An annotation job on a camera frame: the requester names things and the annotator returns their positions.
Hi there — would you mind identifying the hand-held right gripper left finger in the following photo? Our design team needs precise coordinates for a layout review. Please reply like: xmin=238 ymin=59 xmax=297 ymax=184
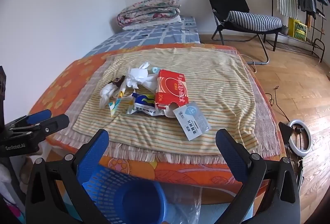
xmin=25 ymin=129 xmax=110 ymax=224

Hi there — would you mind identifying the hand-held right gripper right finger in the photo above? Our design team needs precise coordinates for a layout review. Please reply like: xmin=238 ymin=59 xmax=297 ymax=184
xmin=215 ymin=129 xmax=302 ymax=224

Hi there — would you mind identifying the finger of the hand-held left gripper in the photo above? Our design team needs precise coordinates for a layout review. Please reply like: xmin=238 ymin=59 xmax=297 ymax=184
xmin=4 ymin=109 xmax=52 ymax=134
xmin=26 ymin=114 xmax=70 ymax=143

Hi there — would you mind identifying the blue plastic basket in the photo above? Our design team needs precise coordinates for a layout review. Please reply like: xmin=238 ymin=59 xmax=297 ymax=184
xmin=81 ymin=165 xmax=168 ymax=224

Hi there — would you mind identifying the clear wipes packet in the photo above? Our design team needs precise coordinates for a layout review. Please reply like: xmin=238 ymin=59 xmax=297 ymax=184
xmin=172 ymin=102 xmax=212 ymax=141

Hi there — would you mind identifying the white colourful wrapper strip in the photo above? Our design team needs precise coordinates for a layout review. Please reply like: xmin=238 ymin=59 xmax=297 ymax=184
xmin=108 ymin=85 xmax=137 ymax=117

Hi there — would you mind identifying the blue green snack wrapper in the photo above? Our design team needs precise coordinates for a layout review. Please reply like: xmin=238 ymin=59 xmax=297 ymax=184
xmin=126 ymin=93 xmax=158 ymax=117

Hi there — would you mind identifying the red cardboard box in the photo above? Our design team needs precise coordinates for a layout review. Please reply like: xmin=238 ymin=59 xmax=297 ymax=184
xmin=154 ymin=69 xmax=191 ymax=119

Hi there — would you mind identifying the orange floral tablecloth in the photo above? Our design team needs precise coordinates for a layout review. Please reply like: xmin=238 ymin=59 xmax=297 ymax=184
xmin=27 ymin=44 xmax=286 ymax=196

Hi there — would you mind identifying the pink white cloth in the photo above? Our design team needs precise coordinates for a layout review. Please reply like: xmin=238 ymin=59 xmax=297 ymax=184
xmin=0 ymin=157 xmax=34 ymax=224

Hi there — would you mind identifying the fringed checked blanket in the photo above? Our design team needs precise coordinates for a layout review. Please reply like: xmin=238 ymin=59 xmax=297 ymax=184
xmin=62 ymin=45 xmax=281 ymax=165

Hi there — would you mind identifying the crumpled white plastic bag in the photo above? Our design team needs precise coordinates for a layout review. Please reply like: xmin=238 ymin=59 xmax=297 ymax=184
xmin=99 ymin=82 xmax=121 ymax=108

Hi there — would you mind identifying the clear plastic sheet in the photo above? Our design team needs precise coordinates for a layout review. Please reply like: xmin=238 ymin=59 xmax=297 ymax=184
xmin=165 ymin=183 xmax=204 ymax=224

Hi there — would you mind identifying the small dark wrapper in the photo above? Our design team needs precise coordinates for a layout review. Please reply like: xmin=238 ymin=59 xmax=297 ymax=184
xmin=110 ymin=77 xmax=125 ymax=87

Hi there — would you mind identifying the yellow striped towel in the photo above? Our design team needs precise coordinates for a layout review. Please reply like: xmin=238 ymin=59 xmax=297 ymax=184
xmin=72 ymin=47 xmax=259 ymax=156

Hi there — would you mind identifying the crumpled clear plastic bag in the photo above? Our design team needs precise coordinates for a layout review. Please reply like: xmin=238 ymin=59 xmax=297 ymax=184
xmin=125 ymin=61 xmax=158 ymax=90

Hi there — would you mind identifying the blue checked bed sheet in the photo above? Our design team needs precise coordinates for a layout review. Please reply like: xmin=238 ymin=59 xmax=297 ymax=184
xmin=85 ymin=15 xmax=202 ymax=57

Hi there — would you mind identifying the striped cushion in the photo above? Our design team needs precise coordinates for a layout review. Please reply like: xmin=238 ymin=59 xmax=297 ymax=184
xmin=226 ymin=11 xmax=283 ymax=32

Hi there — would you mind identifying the black metal clothes rack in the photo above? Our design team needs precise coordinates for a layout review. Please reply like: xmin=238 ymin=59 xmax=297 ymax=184
xmin=265 ymin=0 xmax=330 ymax=62

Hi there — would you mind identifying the yellow crate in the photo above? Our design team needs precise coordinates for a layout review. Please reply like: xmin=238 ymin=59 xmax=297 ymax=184
xmin=288 ymin=18 xmax=308 ymax=42

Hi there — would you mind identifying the folded floral quilt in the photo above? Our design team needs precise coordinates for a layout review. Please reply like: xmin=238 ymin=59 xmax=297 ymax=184
xmin=117 ymin=0 xmax=181 ymax=28

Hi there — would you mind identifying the black folding chair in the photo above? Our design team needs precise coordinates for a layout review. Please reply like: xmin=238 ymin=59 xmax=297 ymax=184
xmin=204 ymin=0 xmax=283 ymax=65

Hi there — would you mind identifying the white ring light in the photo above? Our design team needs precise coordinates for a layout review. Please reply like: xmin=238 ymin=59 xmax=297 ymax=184
xmin=287 ymin=120 xmax=313 ymax=157

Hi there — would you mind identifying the white floor cable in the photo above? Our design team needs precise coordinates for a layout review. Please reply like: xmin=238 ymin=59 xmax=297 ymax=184
xmin=238 ymin=54 xmax=257 ymax=74

